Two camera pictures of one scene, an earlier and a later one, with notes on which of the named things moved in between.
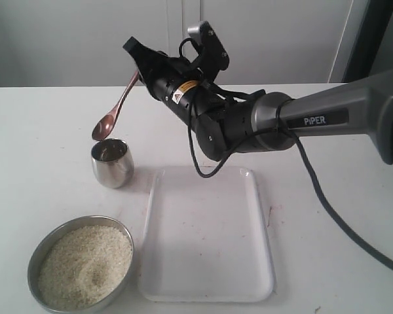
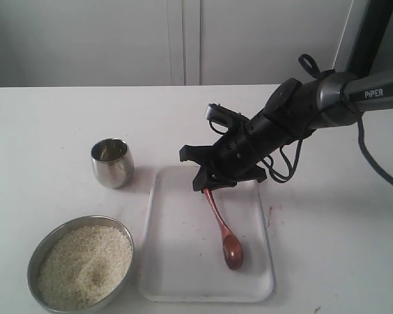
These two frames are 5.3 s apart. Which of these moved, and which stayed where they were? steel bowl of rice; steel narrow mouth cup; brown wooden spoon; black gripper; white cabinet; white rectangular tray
Moved: black gripper; brown wooden spoon
Stayed: steel bowl of rice; white rectangular tray; steel narrow mouth cup; white cabinet
